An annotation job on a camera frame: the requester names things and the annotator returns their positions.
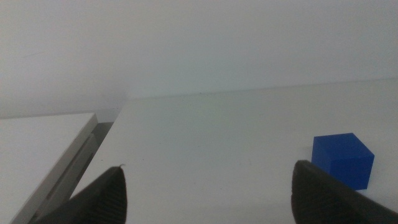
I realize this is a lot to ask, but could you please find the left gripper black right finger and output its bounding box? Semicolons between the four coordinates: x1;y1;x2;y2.
290;159;398;224

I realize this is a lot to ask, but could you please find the white table edge rail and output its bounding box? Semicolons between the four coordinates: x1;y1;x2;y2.
0;112;100;224

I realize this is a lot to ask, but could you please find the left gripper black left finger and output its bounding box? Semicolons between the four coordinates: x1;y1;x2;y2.
33;164;129;224

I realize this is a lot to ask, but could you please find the blue cube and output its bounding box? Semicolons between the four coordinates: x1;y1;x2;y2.
311;132;375;191

